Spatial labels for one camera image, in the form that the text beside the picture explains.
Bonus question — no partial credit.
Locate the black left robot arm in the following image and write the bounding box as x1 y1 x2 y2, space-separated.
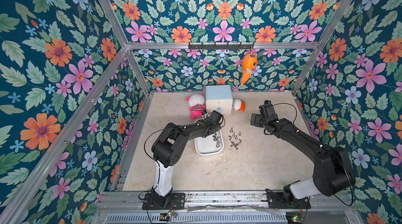
151 111 225 168

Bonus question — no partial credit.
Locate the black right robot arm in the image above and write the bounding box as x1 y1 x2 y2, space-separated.
250 100 356 201

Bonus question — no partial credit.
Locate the pile of silver wing nuts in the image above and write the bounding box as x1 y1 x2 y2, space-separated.
213 133 220 148

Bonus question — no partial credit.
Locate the white storage tray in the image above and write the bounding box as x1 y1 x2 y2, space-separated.
194 130 225 156

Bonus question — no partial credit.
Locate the pale blue drawer box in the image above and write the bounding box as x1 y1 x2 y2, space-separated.
205 85 233 115

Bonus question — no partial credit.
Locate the pink white plush toy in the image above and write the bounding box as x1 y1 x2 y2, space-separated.
186 94 207 119

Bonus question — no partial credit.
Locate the orange white plush ball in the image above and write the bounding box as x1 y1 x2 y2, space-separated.
232 98 246 111

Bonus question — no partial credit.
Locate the orange hanging fish plush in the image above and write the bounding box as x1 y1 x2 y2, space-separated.
240 52 258 86

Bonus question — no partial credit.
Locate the black hook rail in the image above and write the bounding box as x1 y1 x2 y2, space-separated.
186 42 254 51

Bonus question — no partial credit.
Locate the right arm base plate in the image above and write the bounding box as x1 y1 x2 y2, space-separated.
265 189 311 209

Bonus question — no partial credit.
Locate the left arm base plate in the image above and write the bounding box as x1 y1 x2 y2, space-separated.
142 192 186 210

